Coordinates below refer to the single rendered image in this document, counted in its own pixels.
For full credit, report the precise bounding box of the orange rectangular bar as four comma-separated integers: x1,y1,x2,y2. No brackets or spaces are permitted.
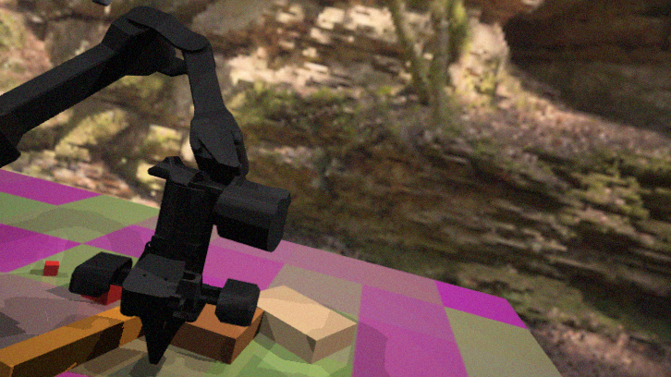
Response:
0,306,145,377

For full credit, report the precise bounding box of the orange square block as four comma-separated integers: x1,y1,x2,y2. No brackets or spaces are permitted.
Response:
169,303,264,365

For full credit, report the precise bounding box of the tan rectangular block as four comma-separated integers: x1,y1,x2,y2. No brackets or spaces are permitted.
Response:
256,286,357,364

